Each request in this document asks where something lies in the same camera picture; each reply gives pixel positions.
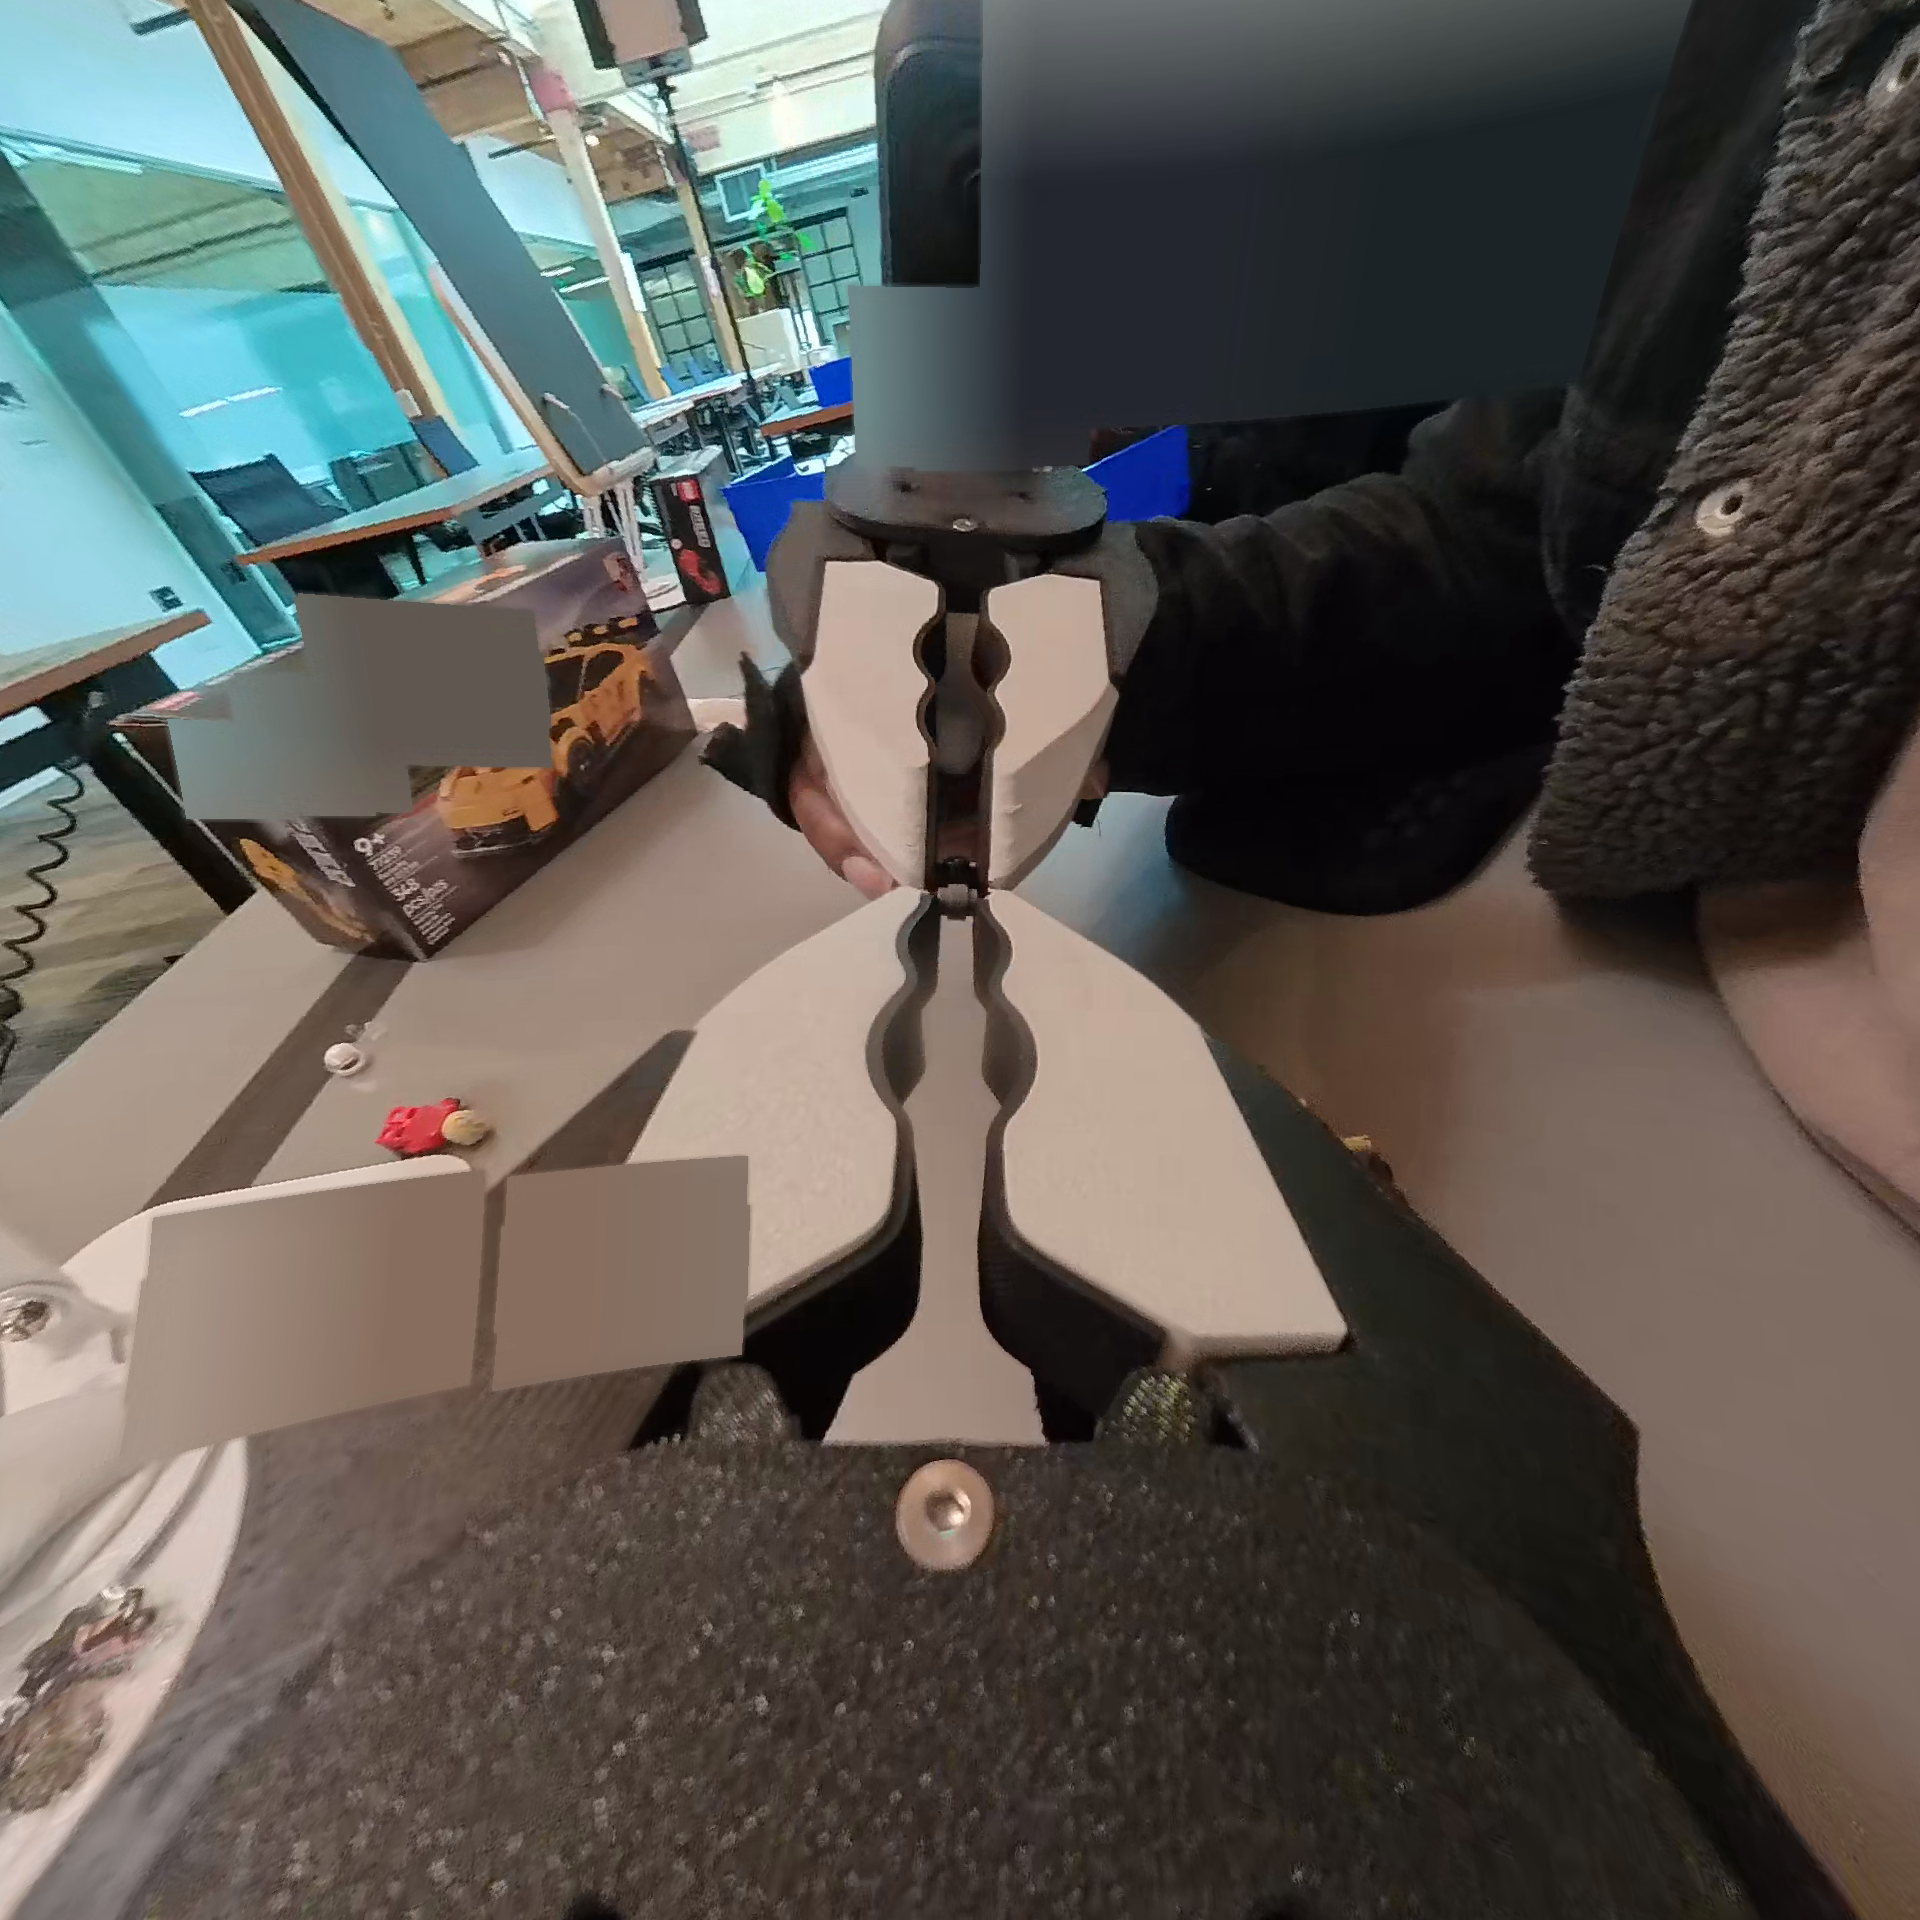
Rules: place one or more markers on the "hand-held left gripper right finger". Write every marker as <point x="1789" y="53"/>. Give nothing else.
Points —
<point x="1156" y="1184"/>

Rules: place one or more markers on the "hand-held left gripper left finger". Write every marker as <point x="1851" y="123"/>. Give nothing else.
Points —
<point x="810" y="1079"/>

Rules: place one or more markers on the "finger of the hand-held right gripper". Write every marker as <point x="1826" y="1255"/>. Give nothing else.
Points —
<point x="1060" y="704"/>
<point x="863" y="704"/>

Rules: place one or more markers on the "small grey brick piece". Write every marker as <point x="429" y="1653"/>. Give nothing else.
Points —
<point x="956" y="885"/>

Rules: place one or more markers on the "person's right forearm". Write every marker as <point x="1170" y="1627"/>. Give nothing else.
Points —
<point x="1349" y="675"/>

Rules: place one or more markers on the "grey desk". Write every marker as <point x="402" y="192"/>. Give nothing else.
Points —
<point x="1426" y="1079"/>

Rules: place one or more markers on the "person's right hand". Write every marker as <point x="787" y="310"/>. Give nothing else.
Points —
<point x="820" y="819"/>

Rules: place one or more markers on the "blue plastic bin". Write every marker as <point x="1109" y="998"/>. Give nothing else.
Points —
<point x="765" y="518"/>

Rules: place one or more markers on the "small red black box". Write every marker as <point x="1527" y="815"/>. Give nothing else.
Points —
<point x="691" y="541"/>

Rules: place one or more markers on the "toy car box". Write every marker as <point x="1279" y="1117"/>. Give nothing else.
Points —
<point x="599" y="704"/>

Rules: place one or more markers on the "green plant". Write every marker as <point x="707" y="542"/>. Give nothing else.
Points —
<point x="774" y="226"/>

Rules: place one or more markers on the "small white round piece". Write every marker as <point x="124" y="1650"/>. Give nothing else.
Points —
<point x="347" y="1059"/>

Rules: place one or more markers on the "wooden table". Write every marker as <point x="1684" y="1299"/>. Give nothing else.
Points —
<point x="389" y="503"/>
<point x="91" y="652"/>

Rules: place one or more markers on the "studio light on tripod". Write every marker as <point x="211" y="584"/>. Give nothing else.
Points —
<point x="639" y="31"/>

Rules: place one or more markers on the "dark leaning panel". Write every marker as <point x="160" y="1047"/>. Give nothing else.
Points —
<point x="451" y="226"/>

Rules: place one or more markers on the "black fleece jacket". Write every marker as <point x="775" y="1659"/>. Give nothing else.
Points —
<point x="1724" y="675"/>

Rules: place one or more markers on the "beige sweatshirt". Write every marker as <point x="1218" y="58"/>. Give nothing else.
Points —
<point x="1846" y="1020"/>

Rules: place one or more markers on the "clear bag of black parts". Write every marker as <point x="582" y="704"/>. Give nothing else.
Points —
<point x="76" y="1694"/>

